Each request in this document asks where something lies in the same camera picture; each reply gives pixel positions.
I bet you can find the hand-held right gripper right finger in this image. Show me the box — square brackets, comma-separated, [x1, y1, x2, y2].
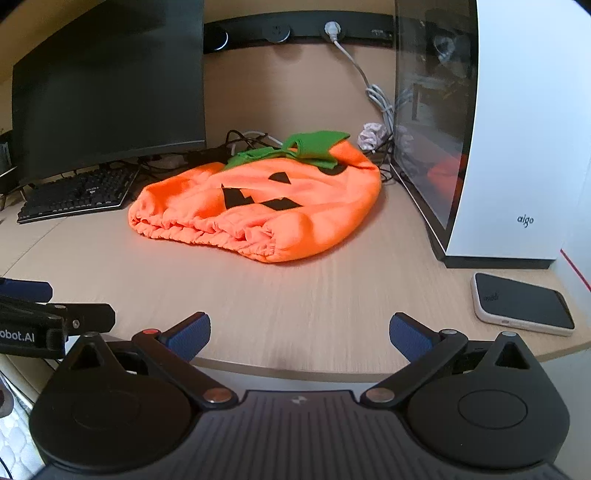
[360, 312, 532, 409]

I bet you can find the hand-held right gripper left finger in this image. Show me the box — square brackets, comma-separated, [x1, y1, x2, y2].
[65, 312, 237, 409]

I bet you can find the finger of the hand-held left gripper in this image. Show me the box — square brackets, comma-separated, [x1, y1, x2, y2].
[0, 277, 53, 304]
[0, 295, 116, 334]

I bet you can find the orange pumpkin costume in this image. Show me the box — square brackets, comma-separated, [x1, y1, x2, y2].
[128, 130, 383, 265]

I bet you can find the white quilted mattress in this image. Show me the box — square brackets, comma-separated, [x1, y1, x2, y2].
[0, 401, 42, 480]

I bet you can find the black keyboard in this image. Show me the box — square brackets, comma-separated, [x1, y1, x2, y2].
[17, 166, 141, 225]

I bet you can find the smartphone in white case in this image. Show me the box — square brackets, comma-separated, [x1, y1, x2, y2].
[471, 272, 576, 337]

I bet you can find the white box with red edge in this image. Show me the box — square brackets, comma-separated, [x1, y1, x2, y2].
[556, 217, 591, 305]

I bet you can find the crumpled white tissue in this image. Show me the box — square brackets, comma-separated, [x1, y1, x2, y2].
[358, 122, 389, 151]

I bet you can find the white computer case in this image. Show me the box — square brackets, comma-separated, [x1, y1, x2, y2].
[392, 0, 591, 270]

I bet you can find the black computer monitor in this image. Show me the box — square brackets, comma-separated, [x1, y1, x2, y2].
[10, 0, 207, 185]

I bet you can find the black socket strip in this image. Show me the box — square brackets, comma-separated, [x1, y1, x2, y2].
[203, 13, 397, 55]

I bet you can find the thin white cable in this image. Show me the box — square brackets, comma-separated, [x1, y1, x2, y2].
[238, 131, 280, 145]

